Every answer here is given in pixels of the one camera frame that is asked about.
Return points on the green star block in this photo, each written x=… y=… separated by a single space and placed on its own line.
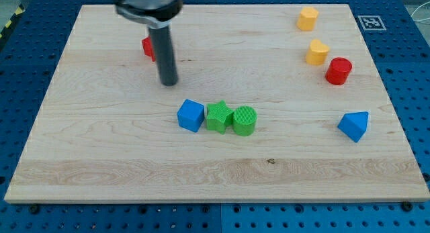
x=219 y=116

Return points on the yellow heart block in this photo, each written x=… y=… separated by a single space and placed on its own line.
x=317 y=53

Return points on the wooden board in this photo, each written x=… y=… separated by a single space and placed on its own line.
x=107 y=130

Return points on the red cylinder block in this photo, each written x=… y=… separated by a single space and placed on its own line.
x=338 y=71

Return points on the yellow black hazard tape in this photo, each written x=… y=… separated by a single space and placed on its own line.
x=11 y=24

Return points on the white fiducial marker tag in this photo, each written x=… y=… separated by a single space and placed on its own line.
x=371 y=23

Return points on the red block behind rod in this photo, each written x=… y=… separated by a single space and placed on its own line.
x=148 y=48

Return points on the green cylinder block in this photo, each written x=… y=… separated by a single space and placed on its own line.
x=244 y=120

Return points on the yellow hexagon block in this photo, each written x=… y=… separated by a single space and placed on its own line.
x=307 y=18

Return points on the blue triangle block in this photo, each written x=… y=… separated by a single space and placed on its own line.
x=354 y=124

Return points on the blue cube block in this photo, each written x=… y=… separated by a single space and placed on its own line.
x=191 y=115

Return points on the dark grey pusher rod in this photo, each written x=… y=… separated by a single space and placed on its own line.
x=164 y=55

